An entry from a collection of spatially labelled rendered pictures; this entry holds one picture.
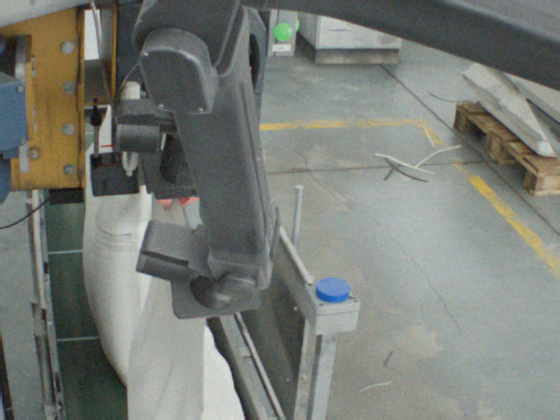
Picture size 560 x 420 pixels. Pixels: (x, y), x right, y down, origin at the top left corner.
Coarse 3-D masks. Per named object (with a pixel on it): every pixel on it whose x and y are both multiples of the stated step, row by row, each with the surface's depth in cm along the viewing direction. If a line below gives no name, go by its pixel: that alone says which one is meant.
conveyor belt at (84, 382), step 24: (48, 192) 274; (48, 216) 260; (72, 216) 262; (48, 240) 248; (72, 240) 249; (72, 264) 238; (72, 288) 227; (72, 312) 218; (72, 336) 209; (96, 336) 210; (72, 360) 200; (96, 360) 201; (72, 384) 192; (96, 384) 193; (120, 384) 194; (72, 408) 185; (96, 408) 186; (120, 408) 187
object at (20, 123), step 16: (0, 80) 106; (16, 80) 106; (0, 96) 104; (16, 96) 106; (0, 112) 105; (16, 112) 107; (0, 128) 106; (16, 128) 108; (0, 144) 107; (16, 144) 109
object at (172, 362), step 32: (160, 288) 144; (160, 320) 138; (192, 320) 116; (160, 352) 132; (192, 352) 118; (128, 384) 142; (160, 384) 128; (192, 384) 121; (224, 384) 130; (128, 416) 144; (160, 416) 122; (192, 416) 118; (224, 416) 122
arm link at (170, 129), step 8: (160, 128) 113; (168, 128) 114; (176, 128) 114; (160, 136) 114; (168, 136) 115; (176, 136) 114; (160, 144) 115; (168, 144) 116; (176, 144) 115; (168, 152) 117; (176, 152) 116; (184, 152) 116; (176, 160) 117; (184, 160) 117
